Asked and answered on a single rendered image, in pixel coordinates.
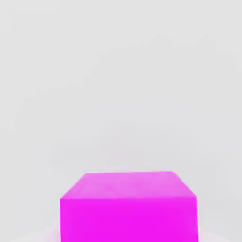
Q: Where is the small magenta cube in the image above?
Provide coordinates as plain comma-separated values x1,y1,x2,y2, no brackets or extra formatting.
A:
60,170,199,242

